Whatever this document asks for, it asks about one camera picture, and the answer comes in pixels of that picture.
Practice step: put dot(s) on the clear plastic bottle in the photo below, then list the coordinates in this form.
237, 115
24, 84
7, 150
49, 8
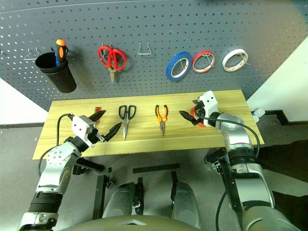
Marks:
258, 112

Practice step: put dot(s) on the white tape roll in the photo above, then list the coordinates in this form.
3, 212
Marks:
226, 59

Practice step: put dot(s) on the thin red tape roll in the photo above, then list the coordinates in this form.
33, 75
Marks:
199, 54

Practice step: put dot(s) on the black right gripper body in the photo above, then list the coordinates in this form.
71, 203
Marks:
201, 113

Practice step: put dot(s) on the black table leg frame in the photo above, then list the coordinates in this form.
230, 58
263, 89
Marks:
226, 178
98, 192

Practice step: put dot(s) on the grey rounded foot shell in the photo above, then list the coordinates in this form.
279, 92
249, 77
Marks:
186, 202
120, 199

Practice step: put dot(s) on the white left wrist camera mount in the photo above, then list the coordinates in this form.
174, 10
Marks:
80, 127

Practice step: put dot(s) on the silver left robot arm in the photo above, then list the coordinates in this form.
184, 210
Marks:
55, 158

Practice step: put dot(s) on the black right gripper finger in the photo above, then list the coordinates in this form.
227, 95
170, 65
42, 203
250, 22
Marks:
187, 115
194, 123

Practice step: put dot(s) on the black floor tape strip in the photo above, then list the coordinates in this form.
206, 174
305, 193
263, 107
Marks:
156, 168

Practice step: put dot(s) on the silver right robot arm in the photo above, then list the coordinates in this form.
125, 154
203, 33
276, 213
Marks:
238, 142

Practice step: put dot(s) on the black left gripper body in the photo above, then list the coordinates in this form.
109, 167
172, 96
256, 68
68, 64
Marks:
96, 135

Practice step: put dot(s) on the black cup holder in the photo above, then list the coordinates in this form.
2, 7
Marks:
60, 77

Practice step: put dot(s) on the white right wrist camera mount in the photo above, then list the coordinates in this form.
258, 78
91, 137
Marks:
209, 101

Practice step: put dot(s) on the black narrow strip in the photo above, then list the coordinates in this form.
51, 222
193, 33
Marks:
140, 192
174, 185

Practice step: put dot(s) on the grey perforated pegboard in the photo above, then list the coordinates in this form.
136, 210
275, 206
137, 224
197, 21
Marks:
149, 24

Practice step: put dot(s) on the thick red tape roll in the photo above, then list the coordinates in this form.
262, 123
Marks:
201, 124

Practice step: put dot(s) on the olive grey robot torso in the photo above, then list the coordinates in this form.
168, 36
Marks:
130, 225

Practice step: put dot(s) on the blue tape roll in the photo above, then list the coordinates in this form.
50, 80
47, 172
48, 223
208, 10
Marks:
169, 70

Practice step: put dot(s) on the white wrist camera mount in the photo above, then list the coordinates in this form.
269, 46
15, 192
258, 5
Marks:
80, 127
209, 101

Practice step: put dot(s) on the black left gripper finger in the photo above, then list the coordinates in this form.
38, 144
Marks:
97, 116
113, 131

